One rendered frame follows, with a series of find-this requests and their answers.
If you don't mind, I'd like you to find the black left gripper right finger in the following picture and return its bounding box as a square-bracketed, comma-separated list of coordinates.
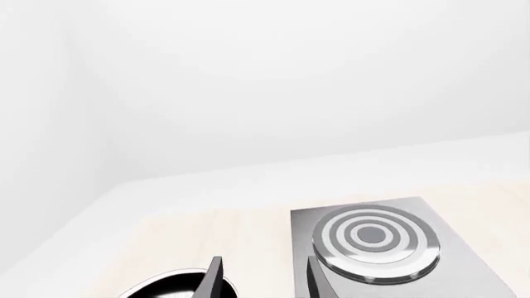
[306, 255, 342, 298]

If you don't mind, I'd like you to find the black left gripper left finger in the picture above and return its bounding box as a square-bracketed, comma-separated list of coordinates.
[191, 256, 224, 298]

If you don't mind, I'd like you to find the black frying pan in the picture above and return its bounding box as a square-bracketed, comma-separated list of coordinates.
[117, 267, 240, 298]

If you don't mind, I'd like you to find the flat stove plate with rings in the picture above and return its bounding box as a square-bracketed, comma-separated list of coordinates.
[290, 196, 519, 298]

